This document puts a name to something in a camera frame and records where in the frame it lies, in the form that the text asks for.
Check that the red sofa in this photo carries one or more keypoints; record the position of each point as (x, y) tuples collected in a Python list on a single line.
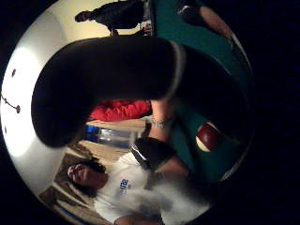
[(122, 110)]

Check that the blue container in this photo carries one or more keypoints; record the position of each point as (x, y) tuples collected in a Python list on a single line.
[(91, 132)]

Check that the small dark ceiling fixture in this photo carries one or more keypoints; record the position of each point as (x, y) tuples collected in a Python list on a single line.
[(18, 108)]

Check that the red and white ball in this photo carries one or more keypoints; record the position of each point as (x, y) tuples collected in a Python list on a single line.
[(206, 137)]

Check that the the person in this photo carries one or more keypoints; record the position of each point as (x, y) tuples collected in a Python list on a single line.
[(131, 190)]

